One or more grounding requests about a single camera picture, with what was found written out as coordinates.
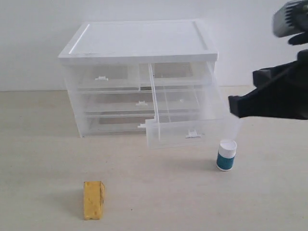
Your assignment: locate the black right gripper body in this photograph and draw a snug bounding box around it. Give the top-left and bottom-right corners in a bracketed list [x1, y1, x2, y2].
[252, 49, 308, 95]

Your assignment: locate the teal bottle white cap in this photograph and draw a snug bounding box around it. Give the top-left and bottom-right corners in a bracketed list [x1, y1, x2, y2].
[216, 140, 237, 171]

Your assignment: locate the yellow cheese wedge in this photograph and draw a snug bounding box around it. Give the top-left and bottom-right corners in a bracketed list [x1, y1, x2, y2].
[83, 181, 105, 220]

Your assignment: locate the white plastic drawer cabinet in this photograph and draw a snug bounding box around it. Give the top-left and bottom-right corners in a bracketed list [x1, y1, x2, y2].
[57, 19, 219, 139]

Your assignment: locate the clear bottom wide drawer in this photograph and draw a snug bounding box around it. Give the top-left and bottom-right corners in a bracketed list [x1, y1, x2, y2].
[75, 112, 203, 136]

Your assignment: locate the clear wide drawer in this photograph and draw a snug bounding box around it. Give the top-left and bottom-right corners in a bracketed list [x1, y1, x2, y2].
[75, 112, 203, 136]
[82, 89, 202, 114]

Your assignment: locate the clear middle wide drawer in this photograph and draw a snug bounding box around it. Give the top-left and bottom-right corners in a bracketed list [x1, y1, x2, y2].
[82, 89, 202, 114]

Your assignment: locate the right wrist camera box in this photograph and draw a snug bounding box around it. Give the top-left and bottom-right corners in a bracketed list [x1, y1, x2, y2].
[272, 0, 308, 38]

